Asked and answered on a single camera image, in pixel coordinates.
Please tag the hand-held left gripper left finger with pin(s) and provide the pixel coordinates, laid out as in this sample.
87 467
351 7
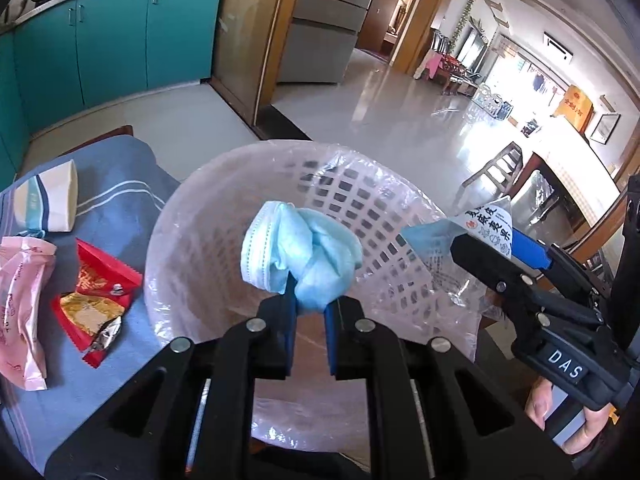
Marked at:
287 327

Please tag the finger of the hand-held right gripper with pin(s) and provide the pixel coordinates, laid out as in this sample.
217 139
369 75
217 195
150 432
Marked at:
530 252
480 257

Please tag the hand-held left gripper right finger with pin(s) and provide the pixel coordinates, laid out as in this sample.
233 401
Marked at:
330 330

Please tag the white and blue printed wrapper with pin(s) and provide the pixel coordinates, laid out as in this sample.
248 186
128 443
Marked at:
480 220

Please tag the clear plastic bag liner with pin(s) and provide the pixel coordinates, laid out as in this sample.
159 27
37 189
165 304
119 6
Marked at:
465 325

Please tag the blue face mask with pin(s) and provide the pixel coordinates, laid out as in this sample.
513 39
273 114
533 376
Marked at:
300 250

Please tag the person's right hand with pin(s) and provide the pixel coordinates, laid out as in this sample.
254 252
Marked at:
537 402

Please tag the wooden dining table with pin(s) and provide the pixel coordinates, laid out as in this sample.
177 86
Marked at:
570 170

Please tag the wooden stool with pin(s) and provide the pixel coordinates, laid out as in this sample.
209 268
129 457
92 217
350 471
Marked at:
492 165

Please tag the orange cardboard box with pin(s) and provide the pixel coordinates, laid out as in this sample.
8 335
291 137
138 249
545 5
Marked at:
572 107

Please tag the crate of bottles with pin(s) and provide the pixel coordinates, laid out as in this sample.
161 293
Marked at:
492 102

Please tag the red foil wrapper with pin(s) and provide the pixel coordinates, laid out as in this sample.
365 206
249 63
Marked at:
97 272

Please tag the pink hanging cloth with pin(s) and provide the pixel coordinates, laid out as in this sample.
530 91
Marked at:
431 65

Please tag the flat screen television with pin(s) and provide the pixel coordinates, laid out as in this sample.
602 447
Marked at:
472 47

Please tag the blue striped tablecloth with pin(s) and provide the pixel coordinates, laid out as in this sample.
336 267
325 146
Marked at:
115 185

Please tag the green leaf garland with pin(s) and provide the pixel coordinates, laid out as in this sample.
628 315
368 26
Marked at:
462 17

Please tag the pink printed snack packet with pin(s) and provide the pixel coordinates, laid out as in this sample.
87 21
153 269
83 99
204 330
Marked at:
20 310

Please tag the striped paper cup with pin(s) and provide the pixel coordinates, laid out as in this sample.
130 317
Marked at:
50 195

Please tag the grey refrigerator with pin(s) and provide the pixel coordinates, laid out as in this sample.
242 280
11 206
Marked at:
325 25

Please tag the wood-framed glass sliding door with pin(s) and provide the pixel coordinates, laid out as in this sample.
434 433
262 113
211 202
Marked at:
245 35

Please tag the teal kitchen cabinet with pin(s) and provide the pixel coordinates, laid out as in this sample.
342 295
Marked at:
110 40

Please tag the framed wall picture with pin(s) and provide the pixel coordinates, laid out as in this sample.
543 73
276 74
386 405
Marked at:
604 127

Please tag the white wall air conditioner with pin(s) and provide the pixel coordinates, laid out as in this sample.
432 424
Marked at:
557 47

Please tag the wooden doorway frame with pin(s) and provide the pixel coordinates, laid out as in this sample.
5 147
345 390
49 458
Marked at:
375 20

